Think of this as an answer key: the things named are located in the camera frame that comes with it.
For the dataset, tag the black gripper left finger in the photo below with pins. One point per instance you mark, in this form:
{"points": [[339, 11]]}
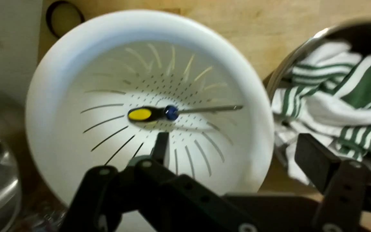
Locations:
{"points": [[151, 201]]}

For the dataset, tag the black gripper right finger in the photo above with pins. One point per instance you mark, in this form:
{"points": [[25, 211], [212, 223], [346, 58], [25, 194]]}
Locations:
{"points": [[344, 188]]}

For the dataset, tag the white plastic colander bowl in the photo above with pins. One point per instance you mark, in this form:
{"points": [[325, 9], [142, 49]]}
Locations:
{"points": [[65, 107]]}

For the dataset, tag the steel bowl holding towel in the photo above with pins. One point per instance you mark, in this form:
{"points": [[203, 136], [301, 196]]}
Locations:
{"points": [[366, 29]]}

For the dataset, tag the green white striped towel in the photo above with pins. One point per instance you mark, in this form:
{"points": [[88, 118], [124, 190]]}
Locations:
{"points": [[322, 107]]}

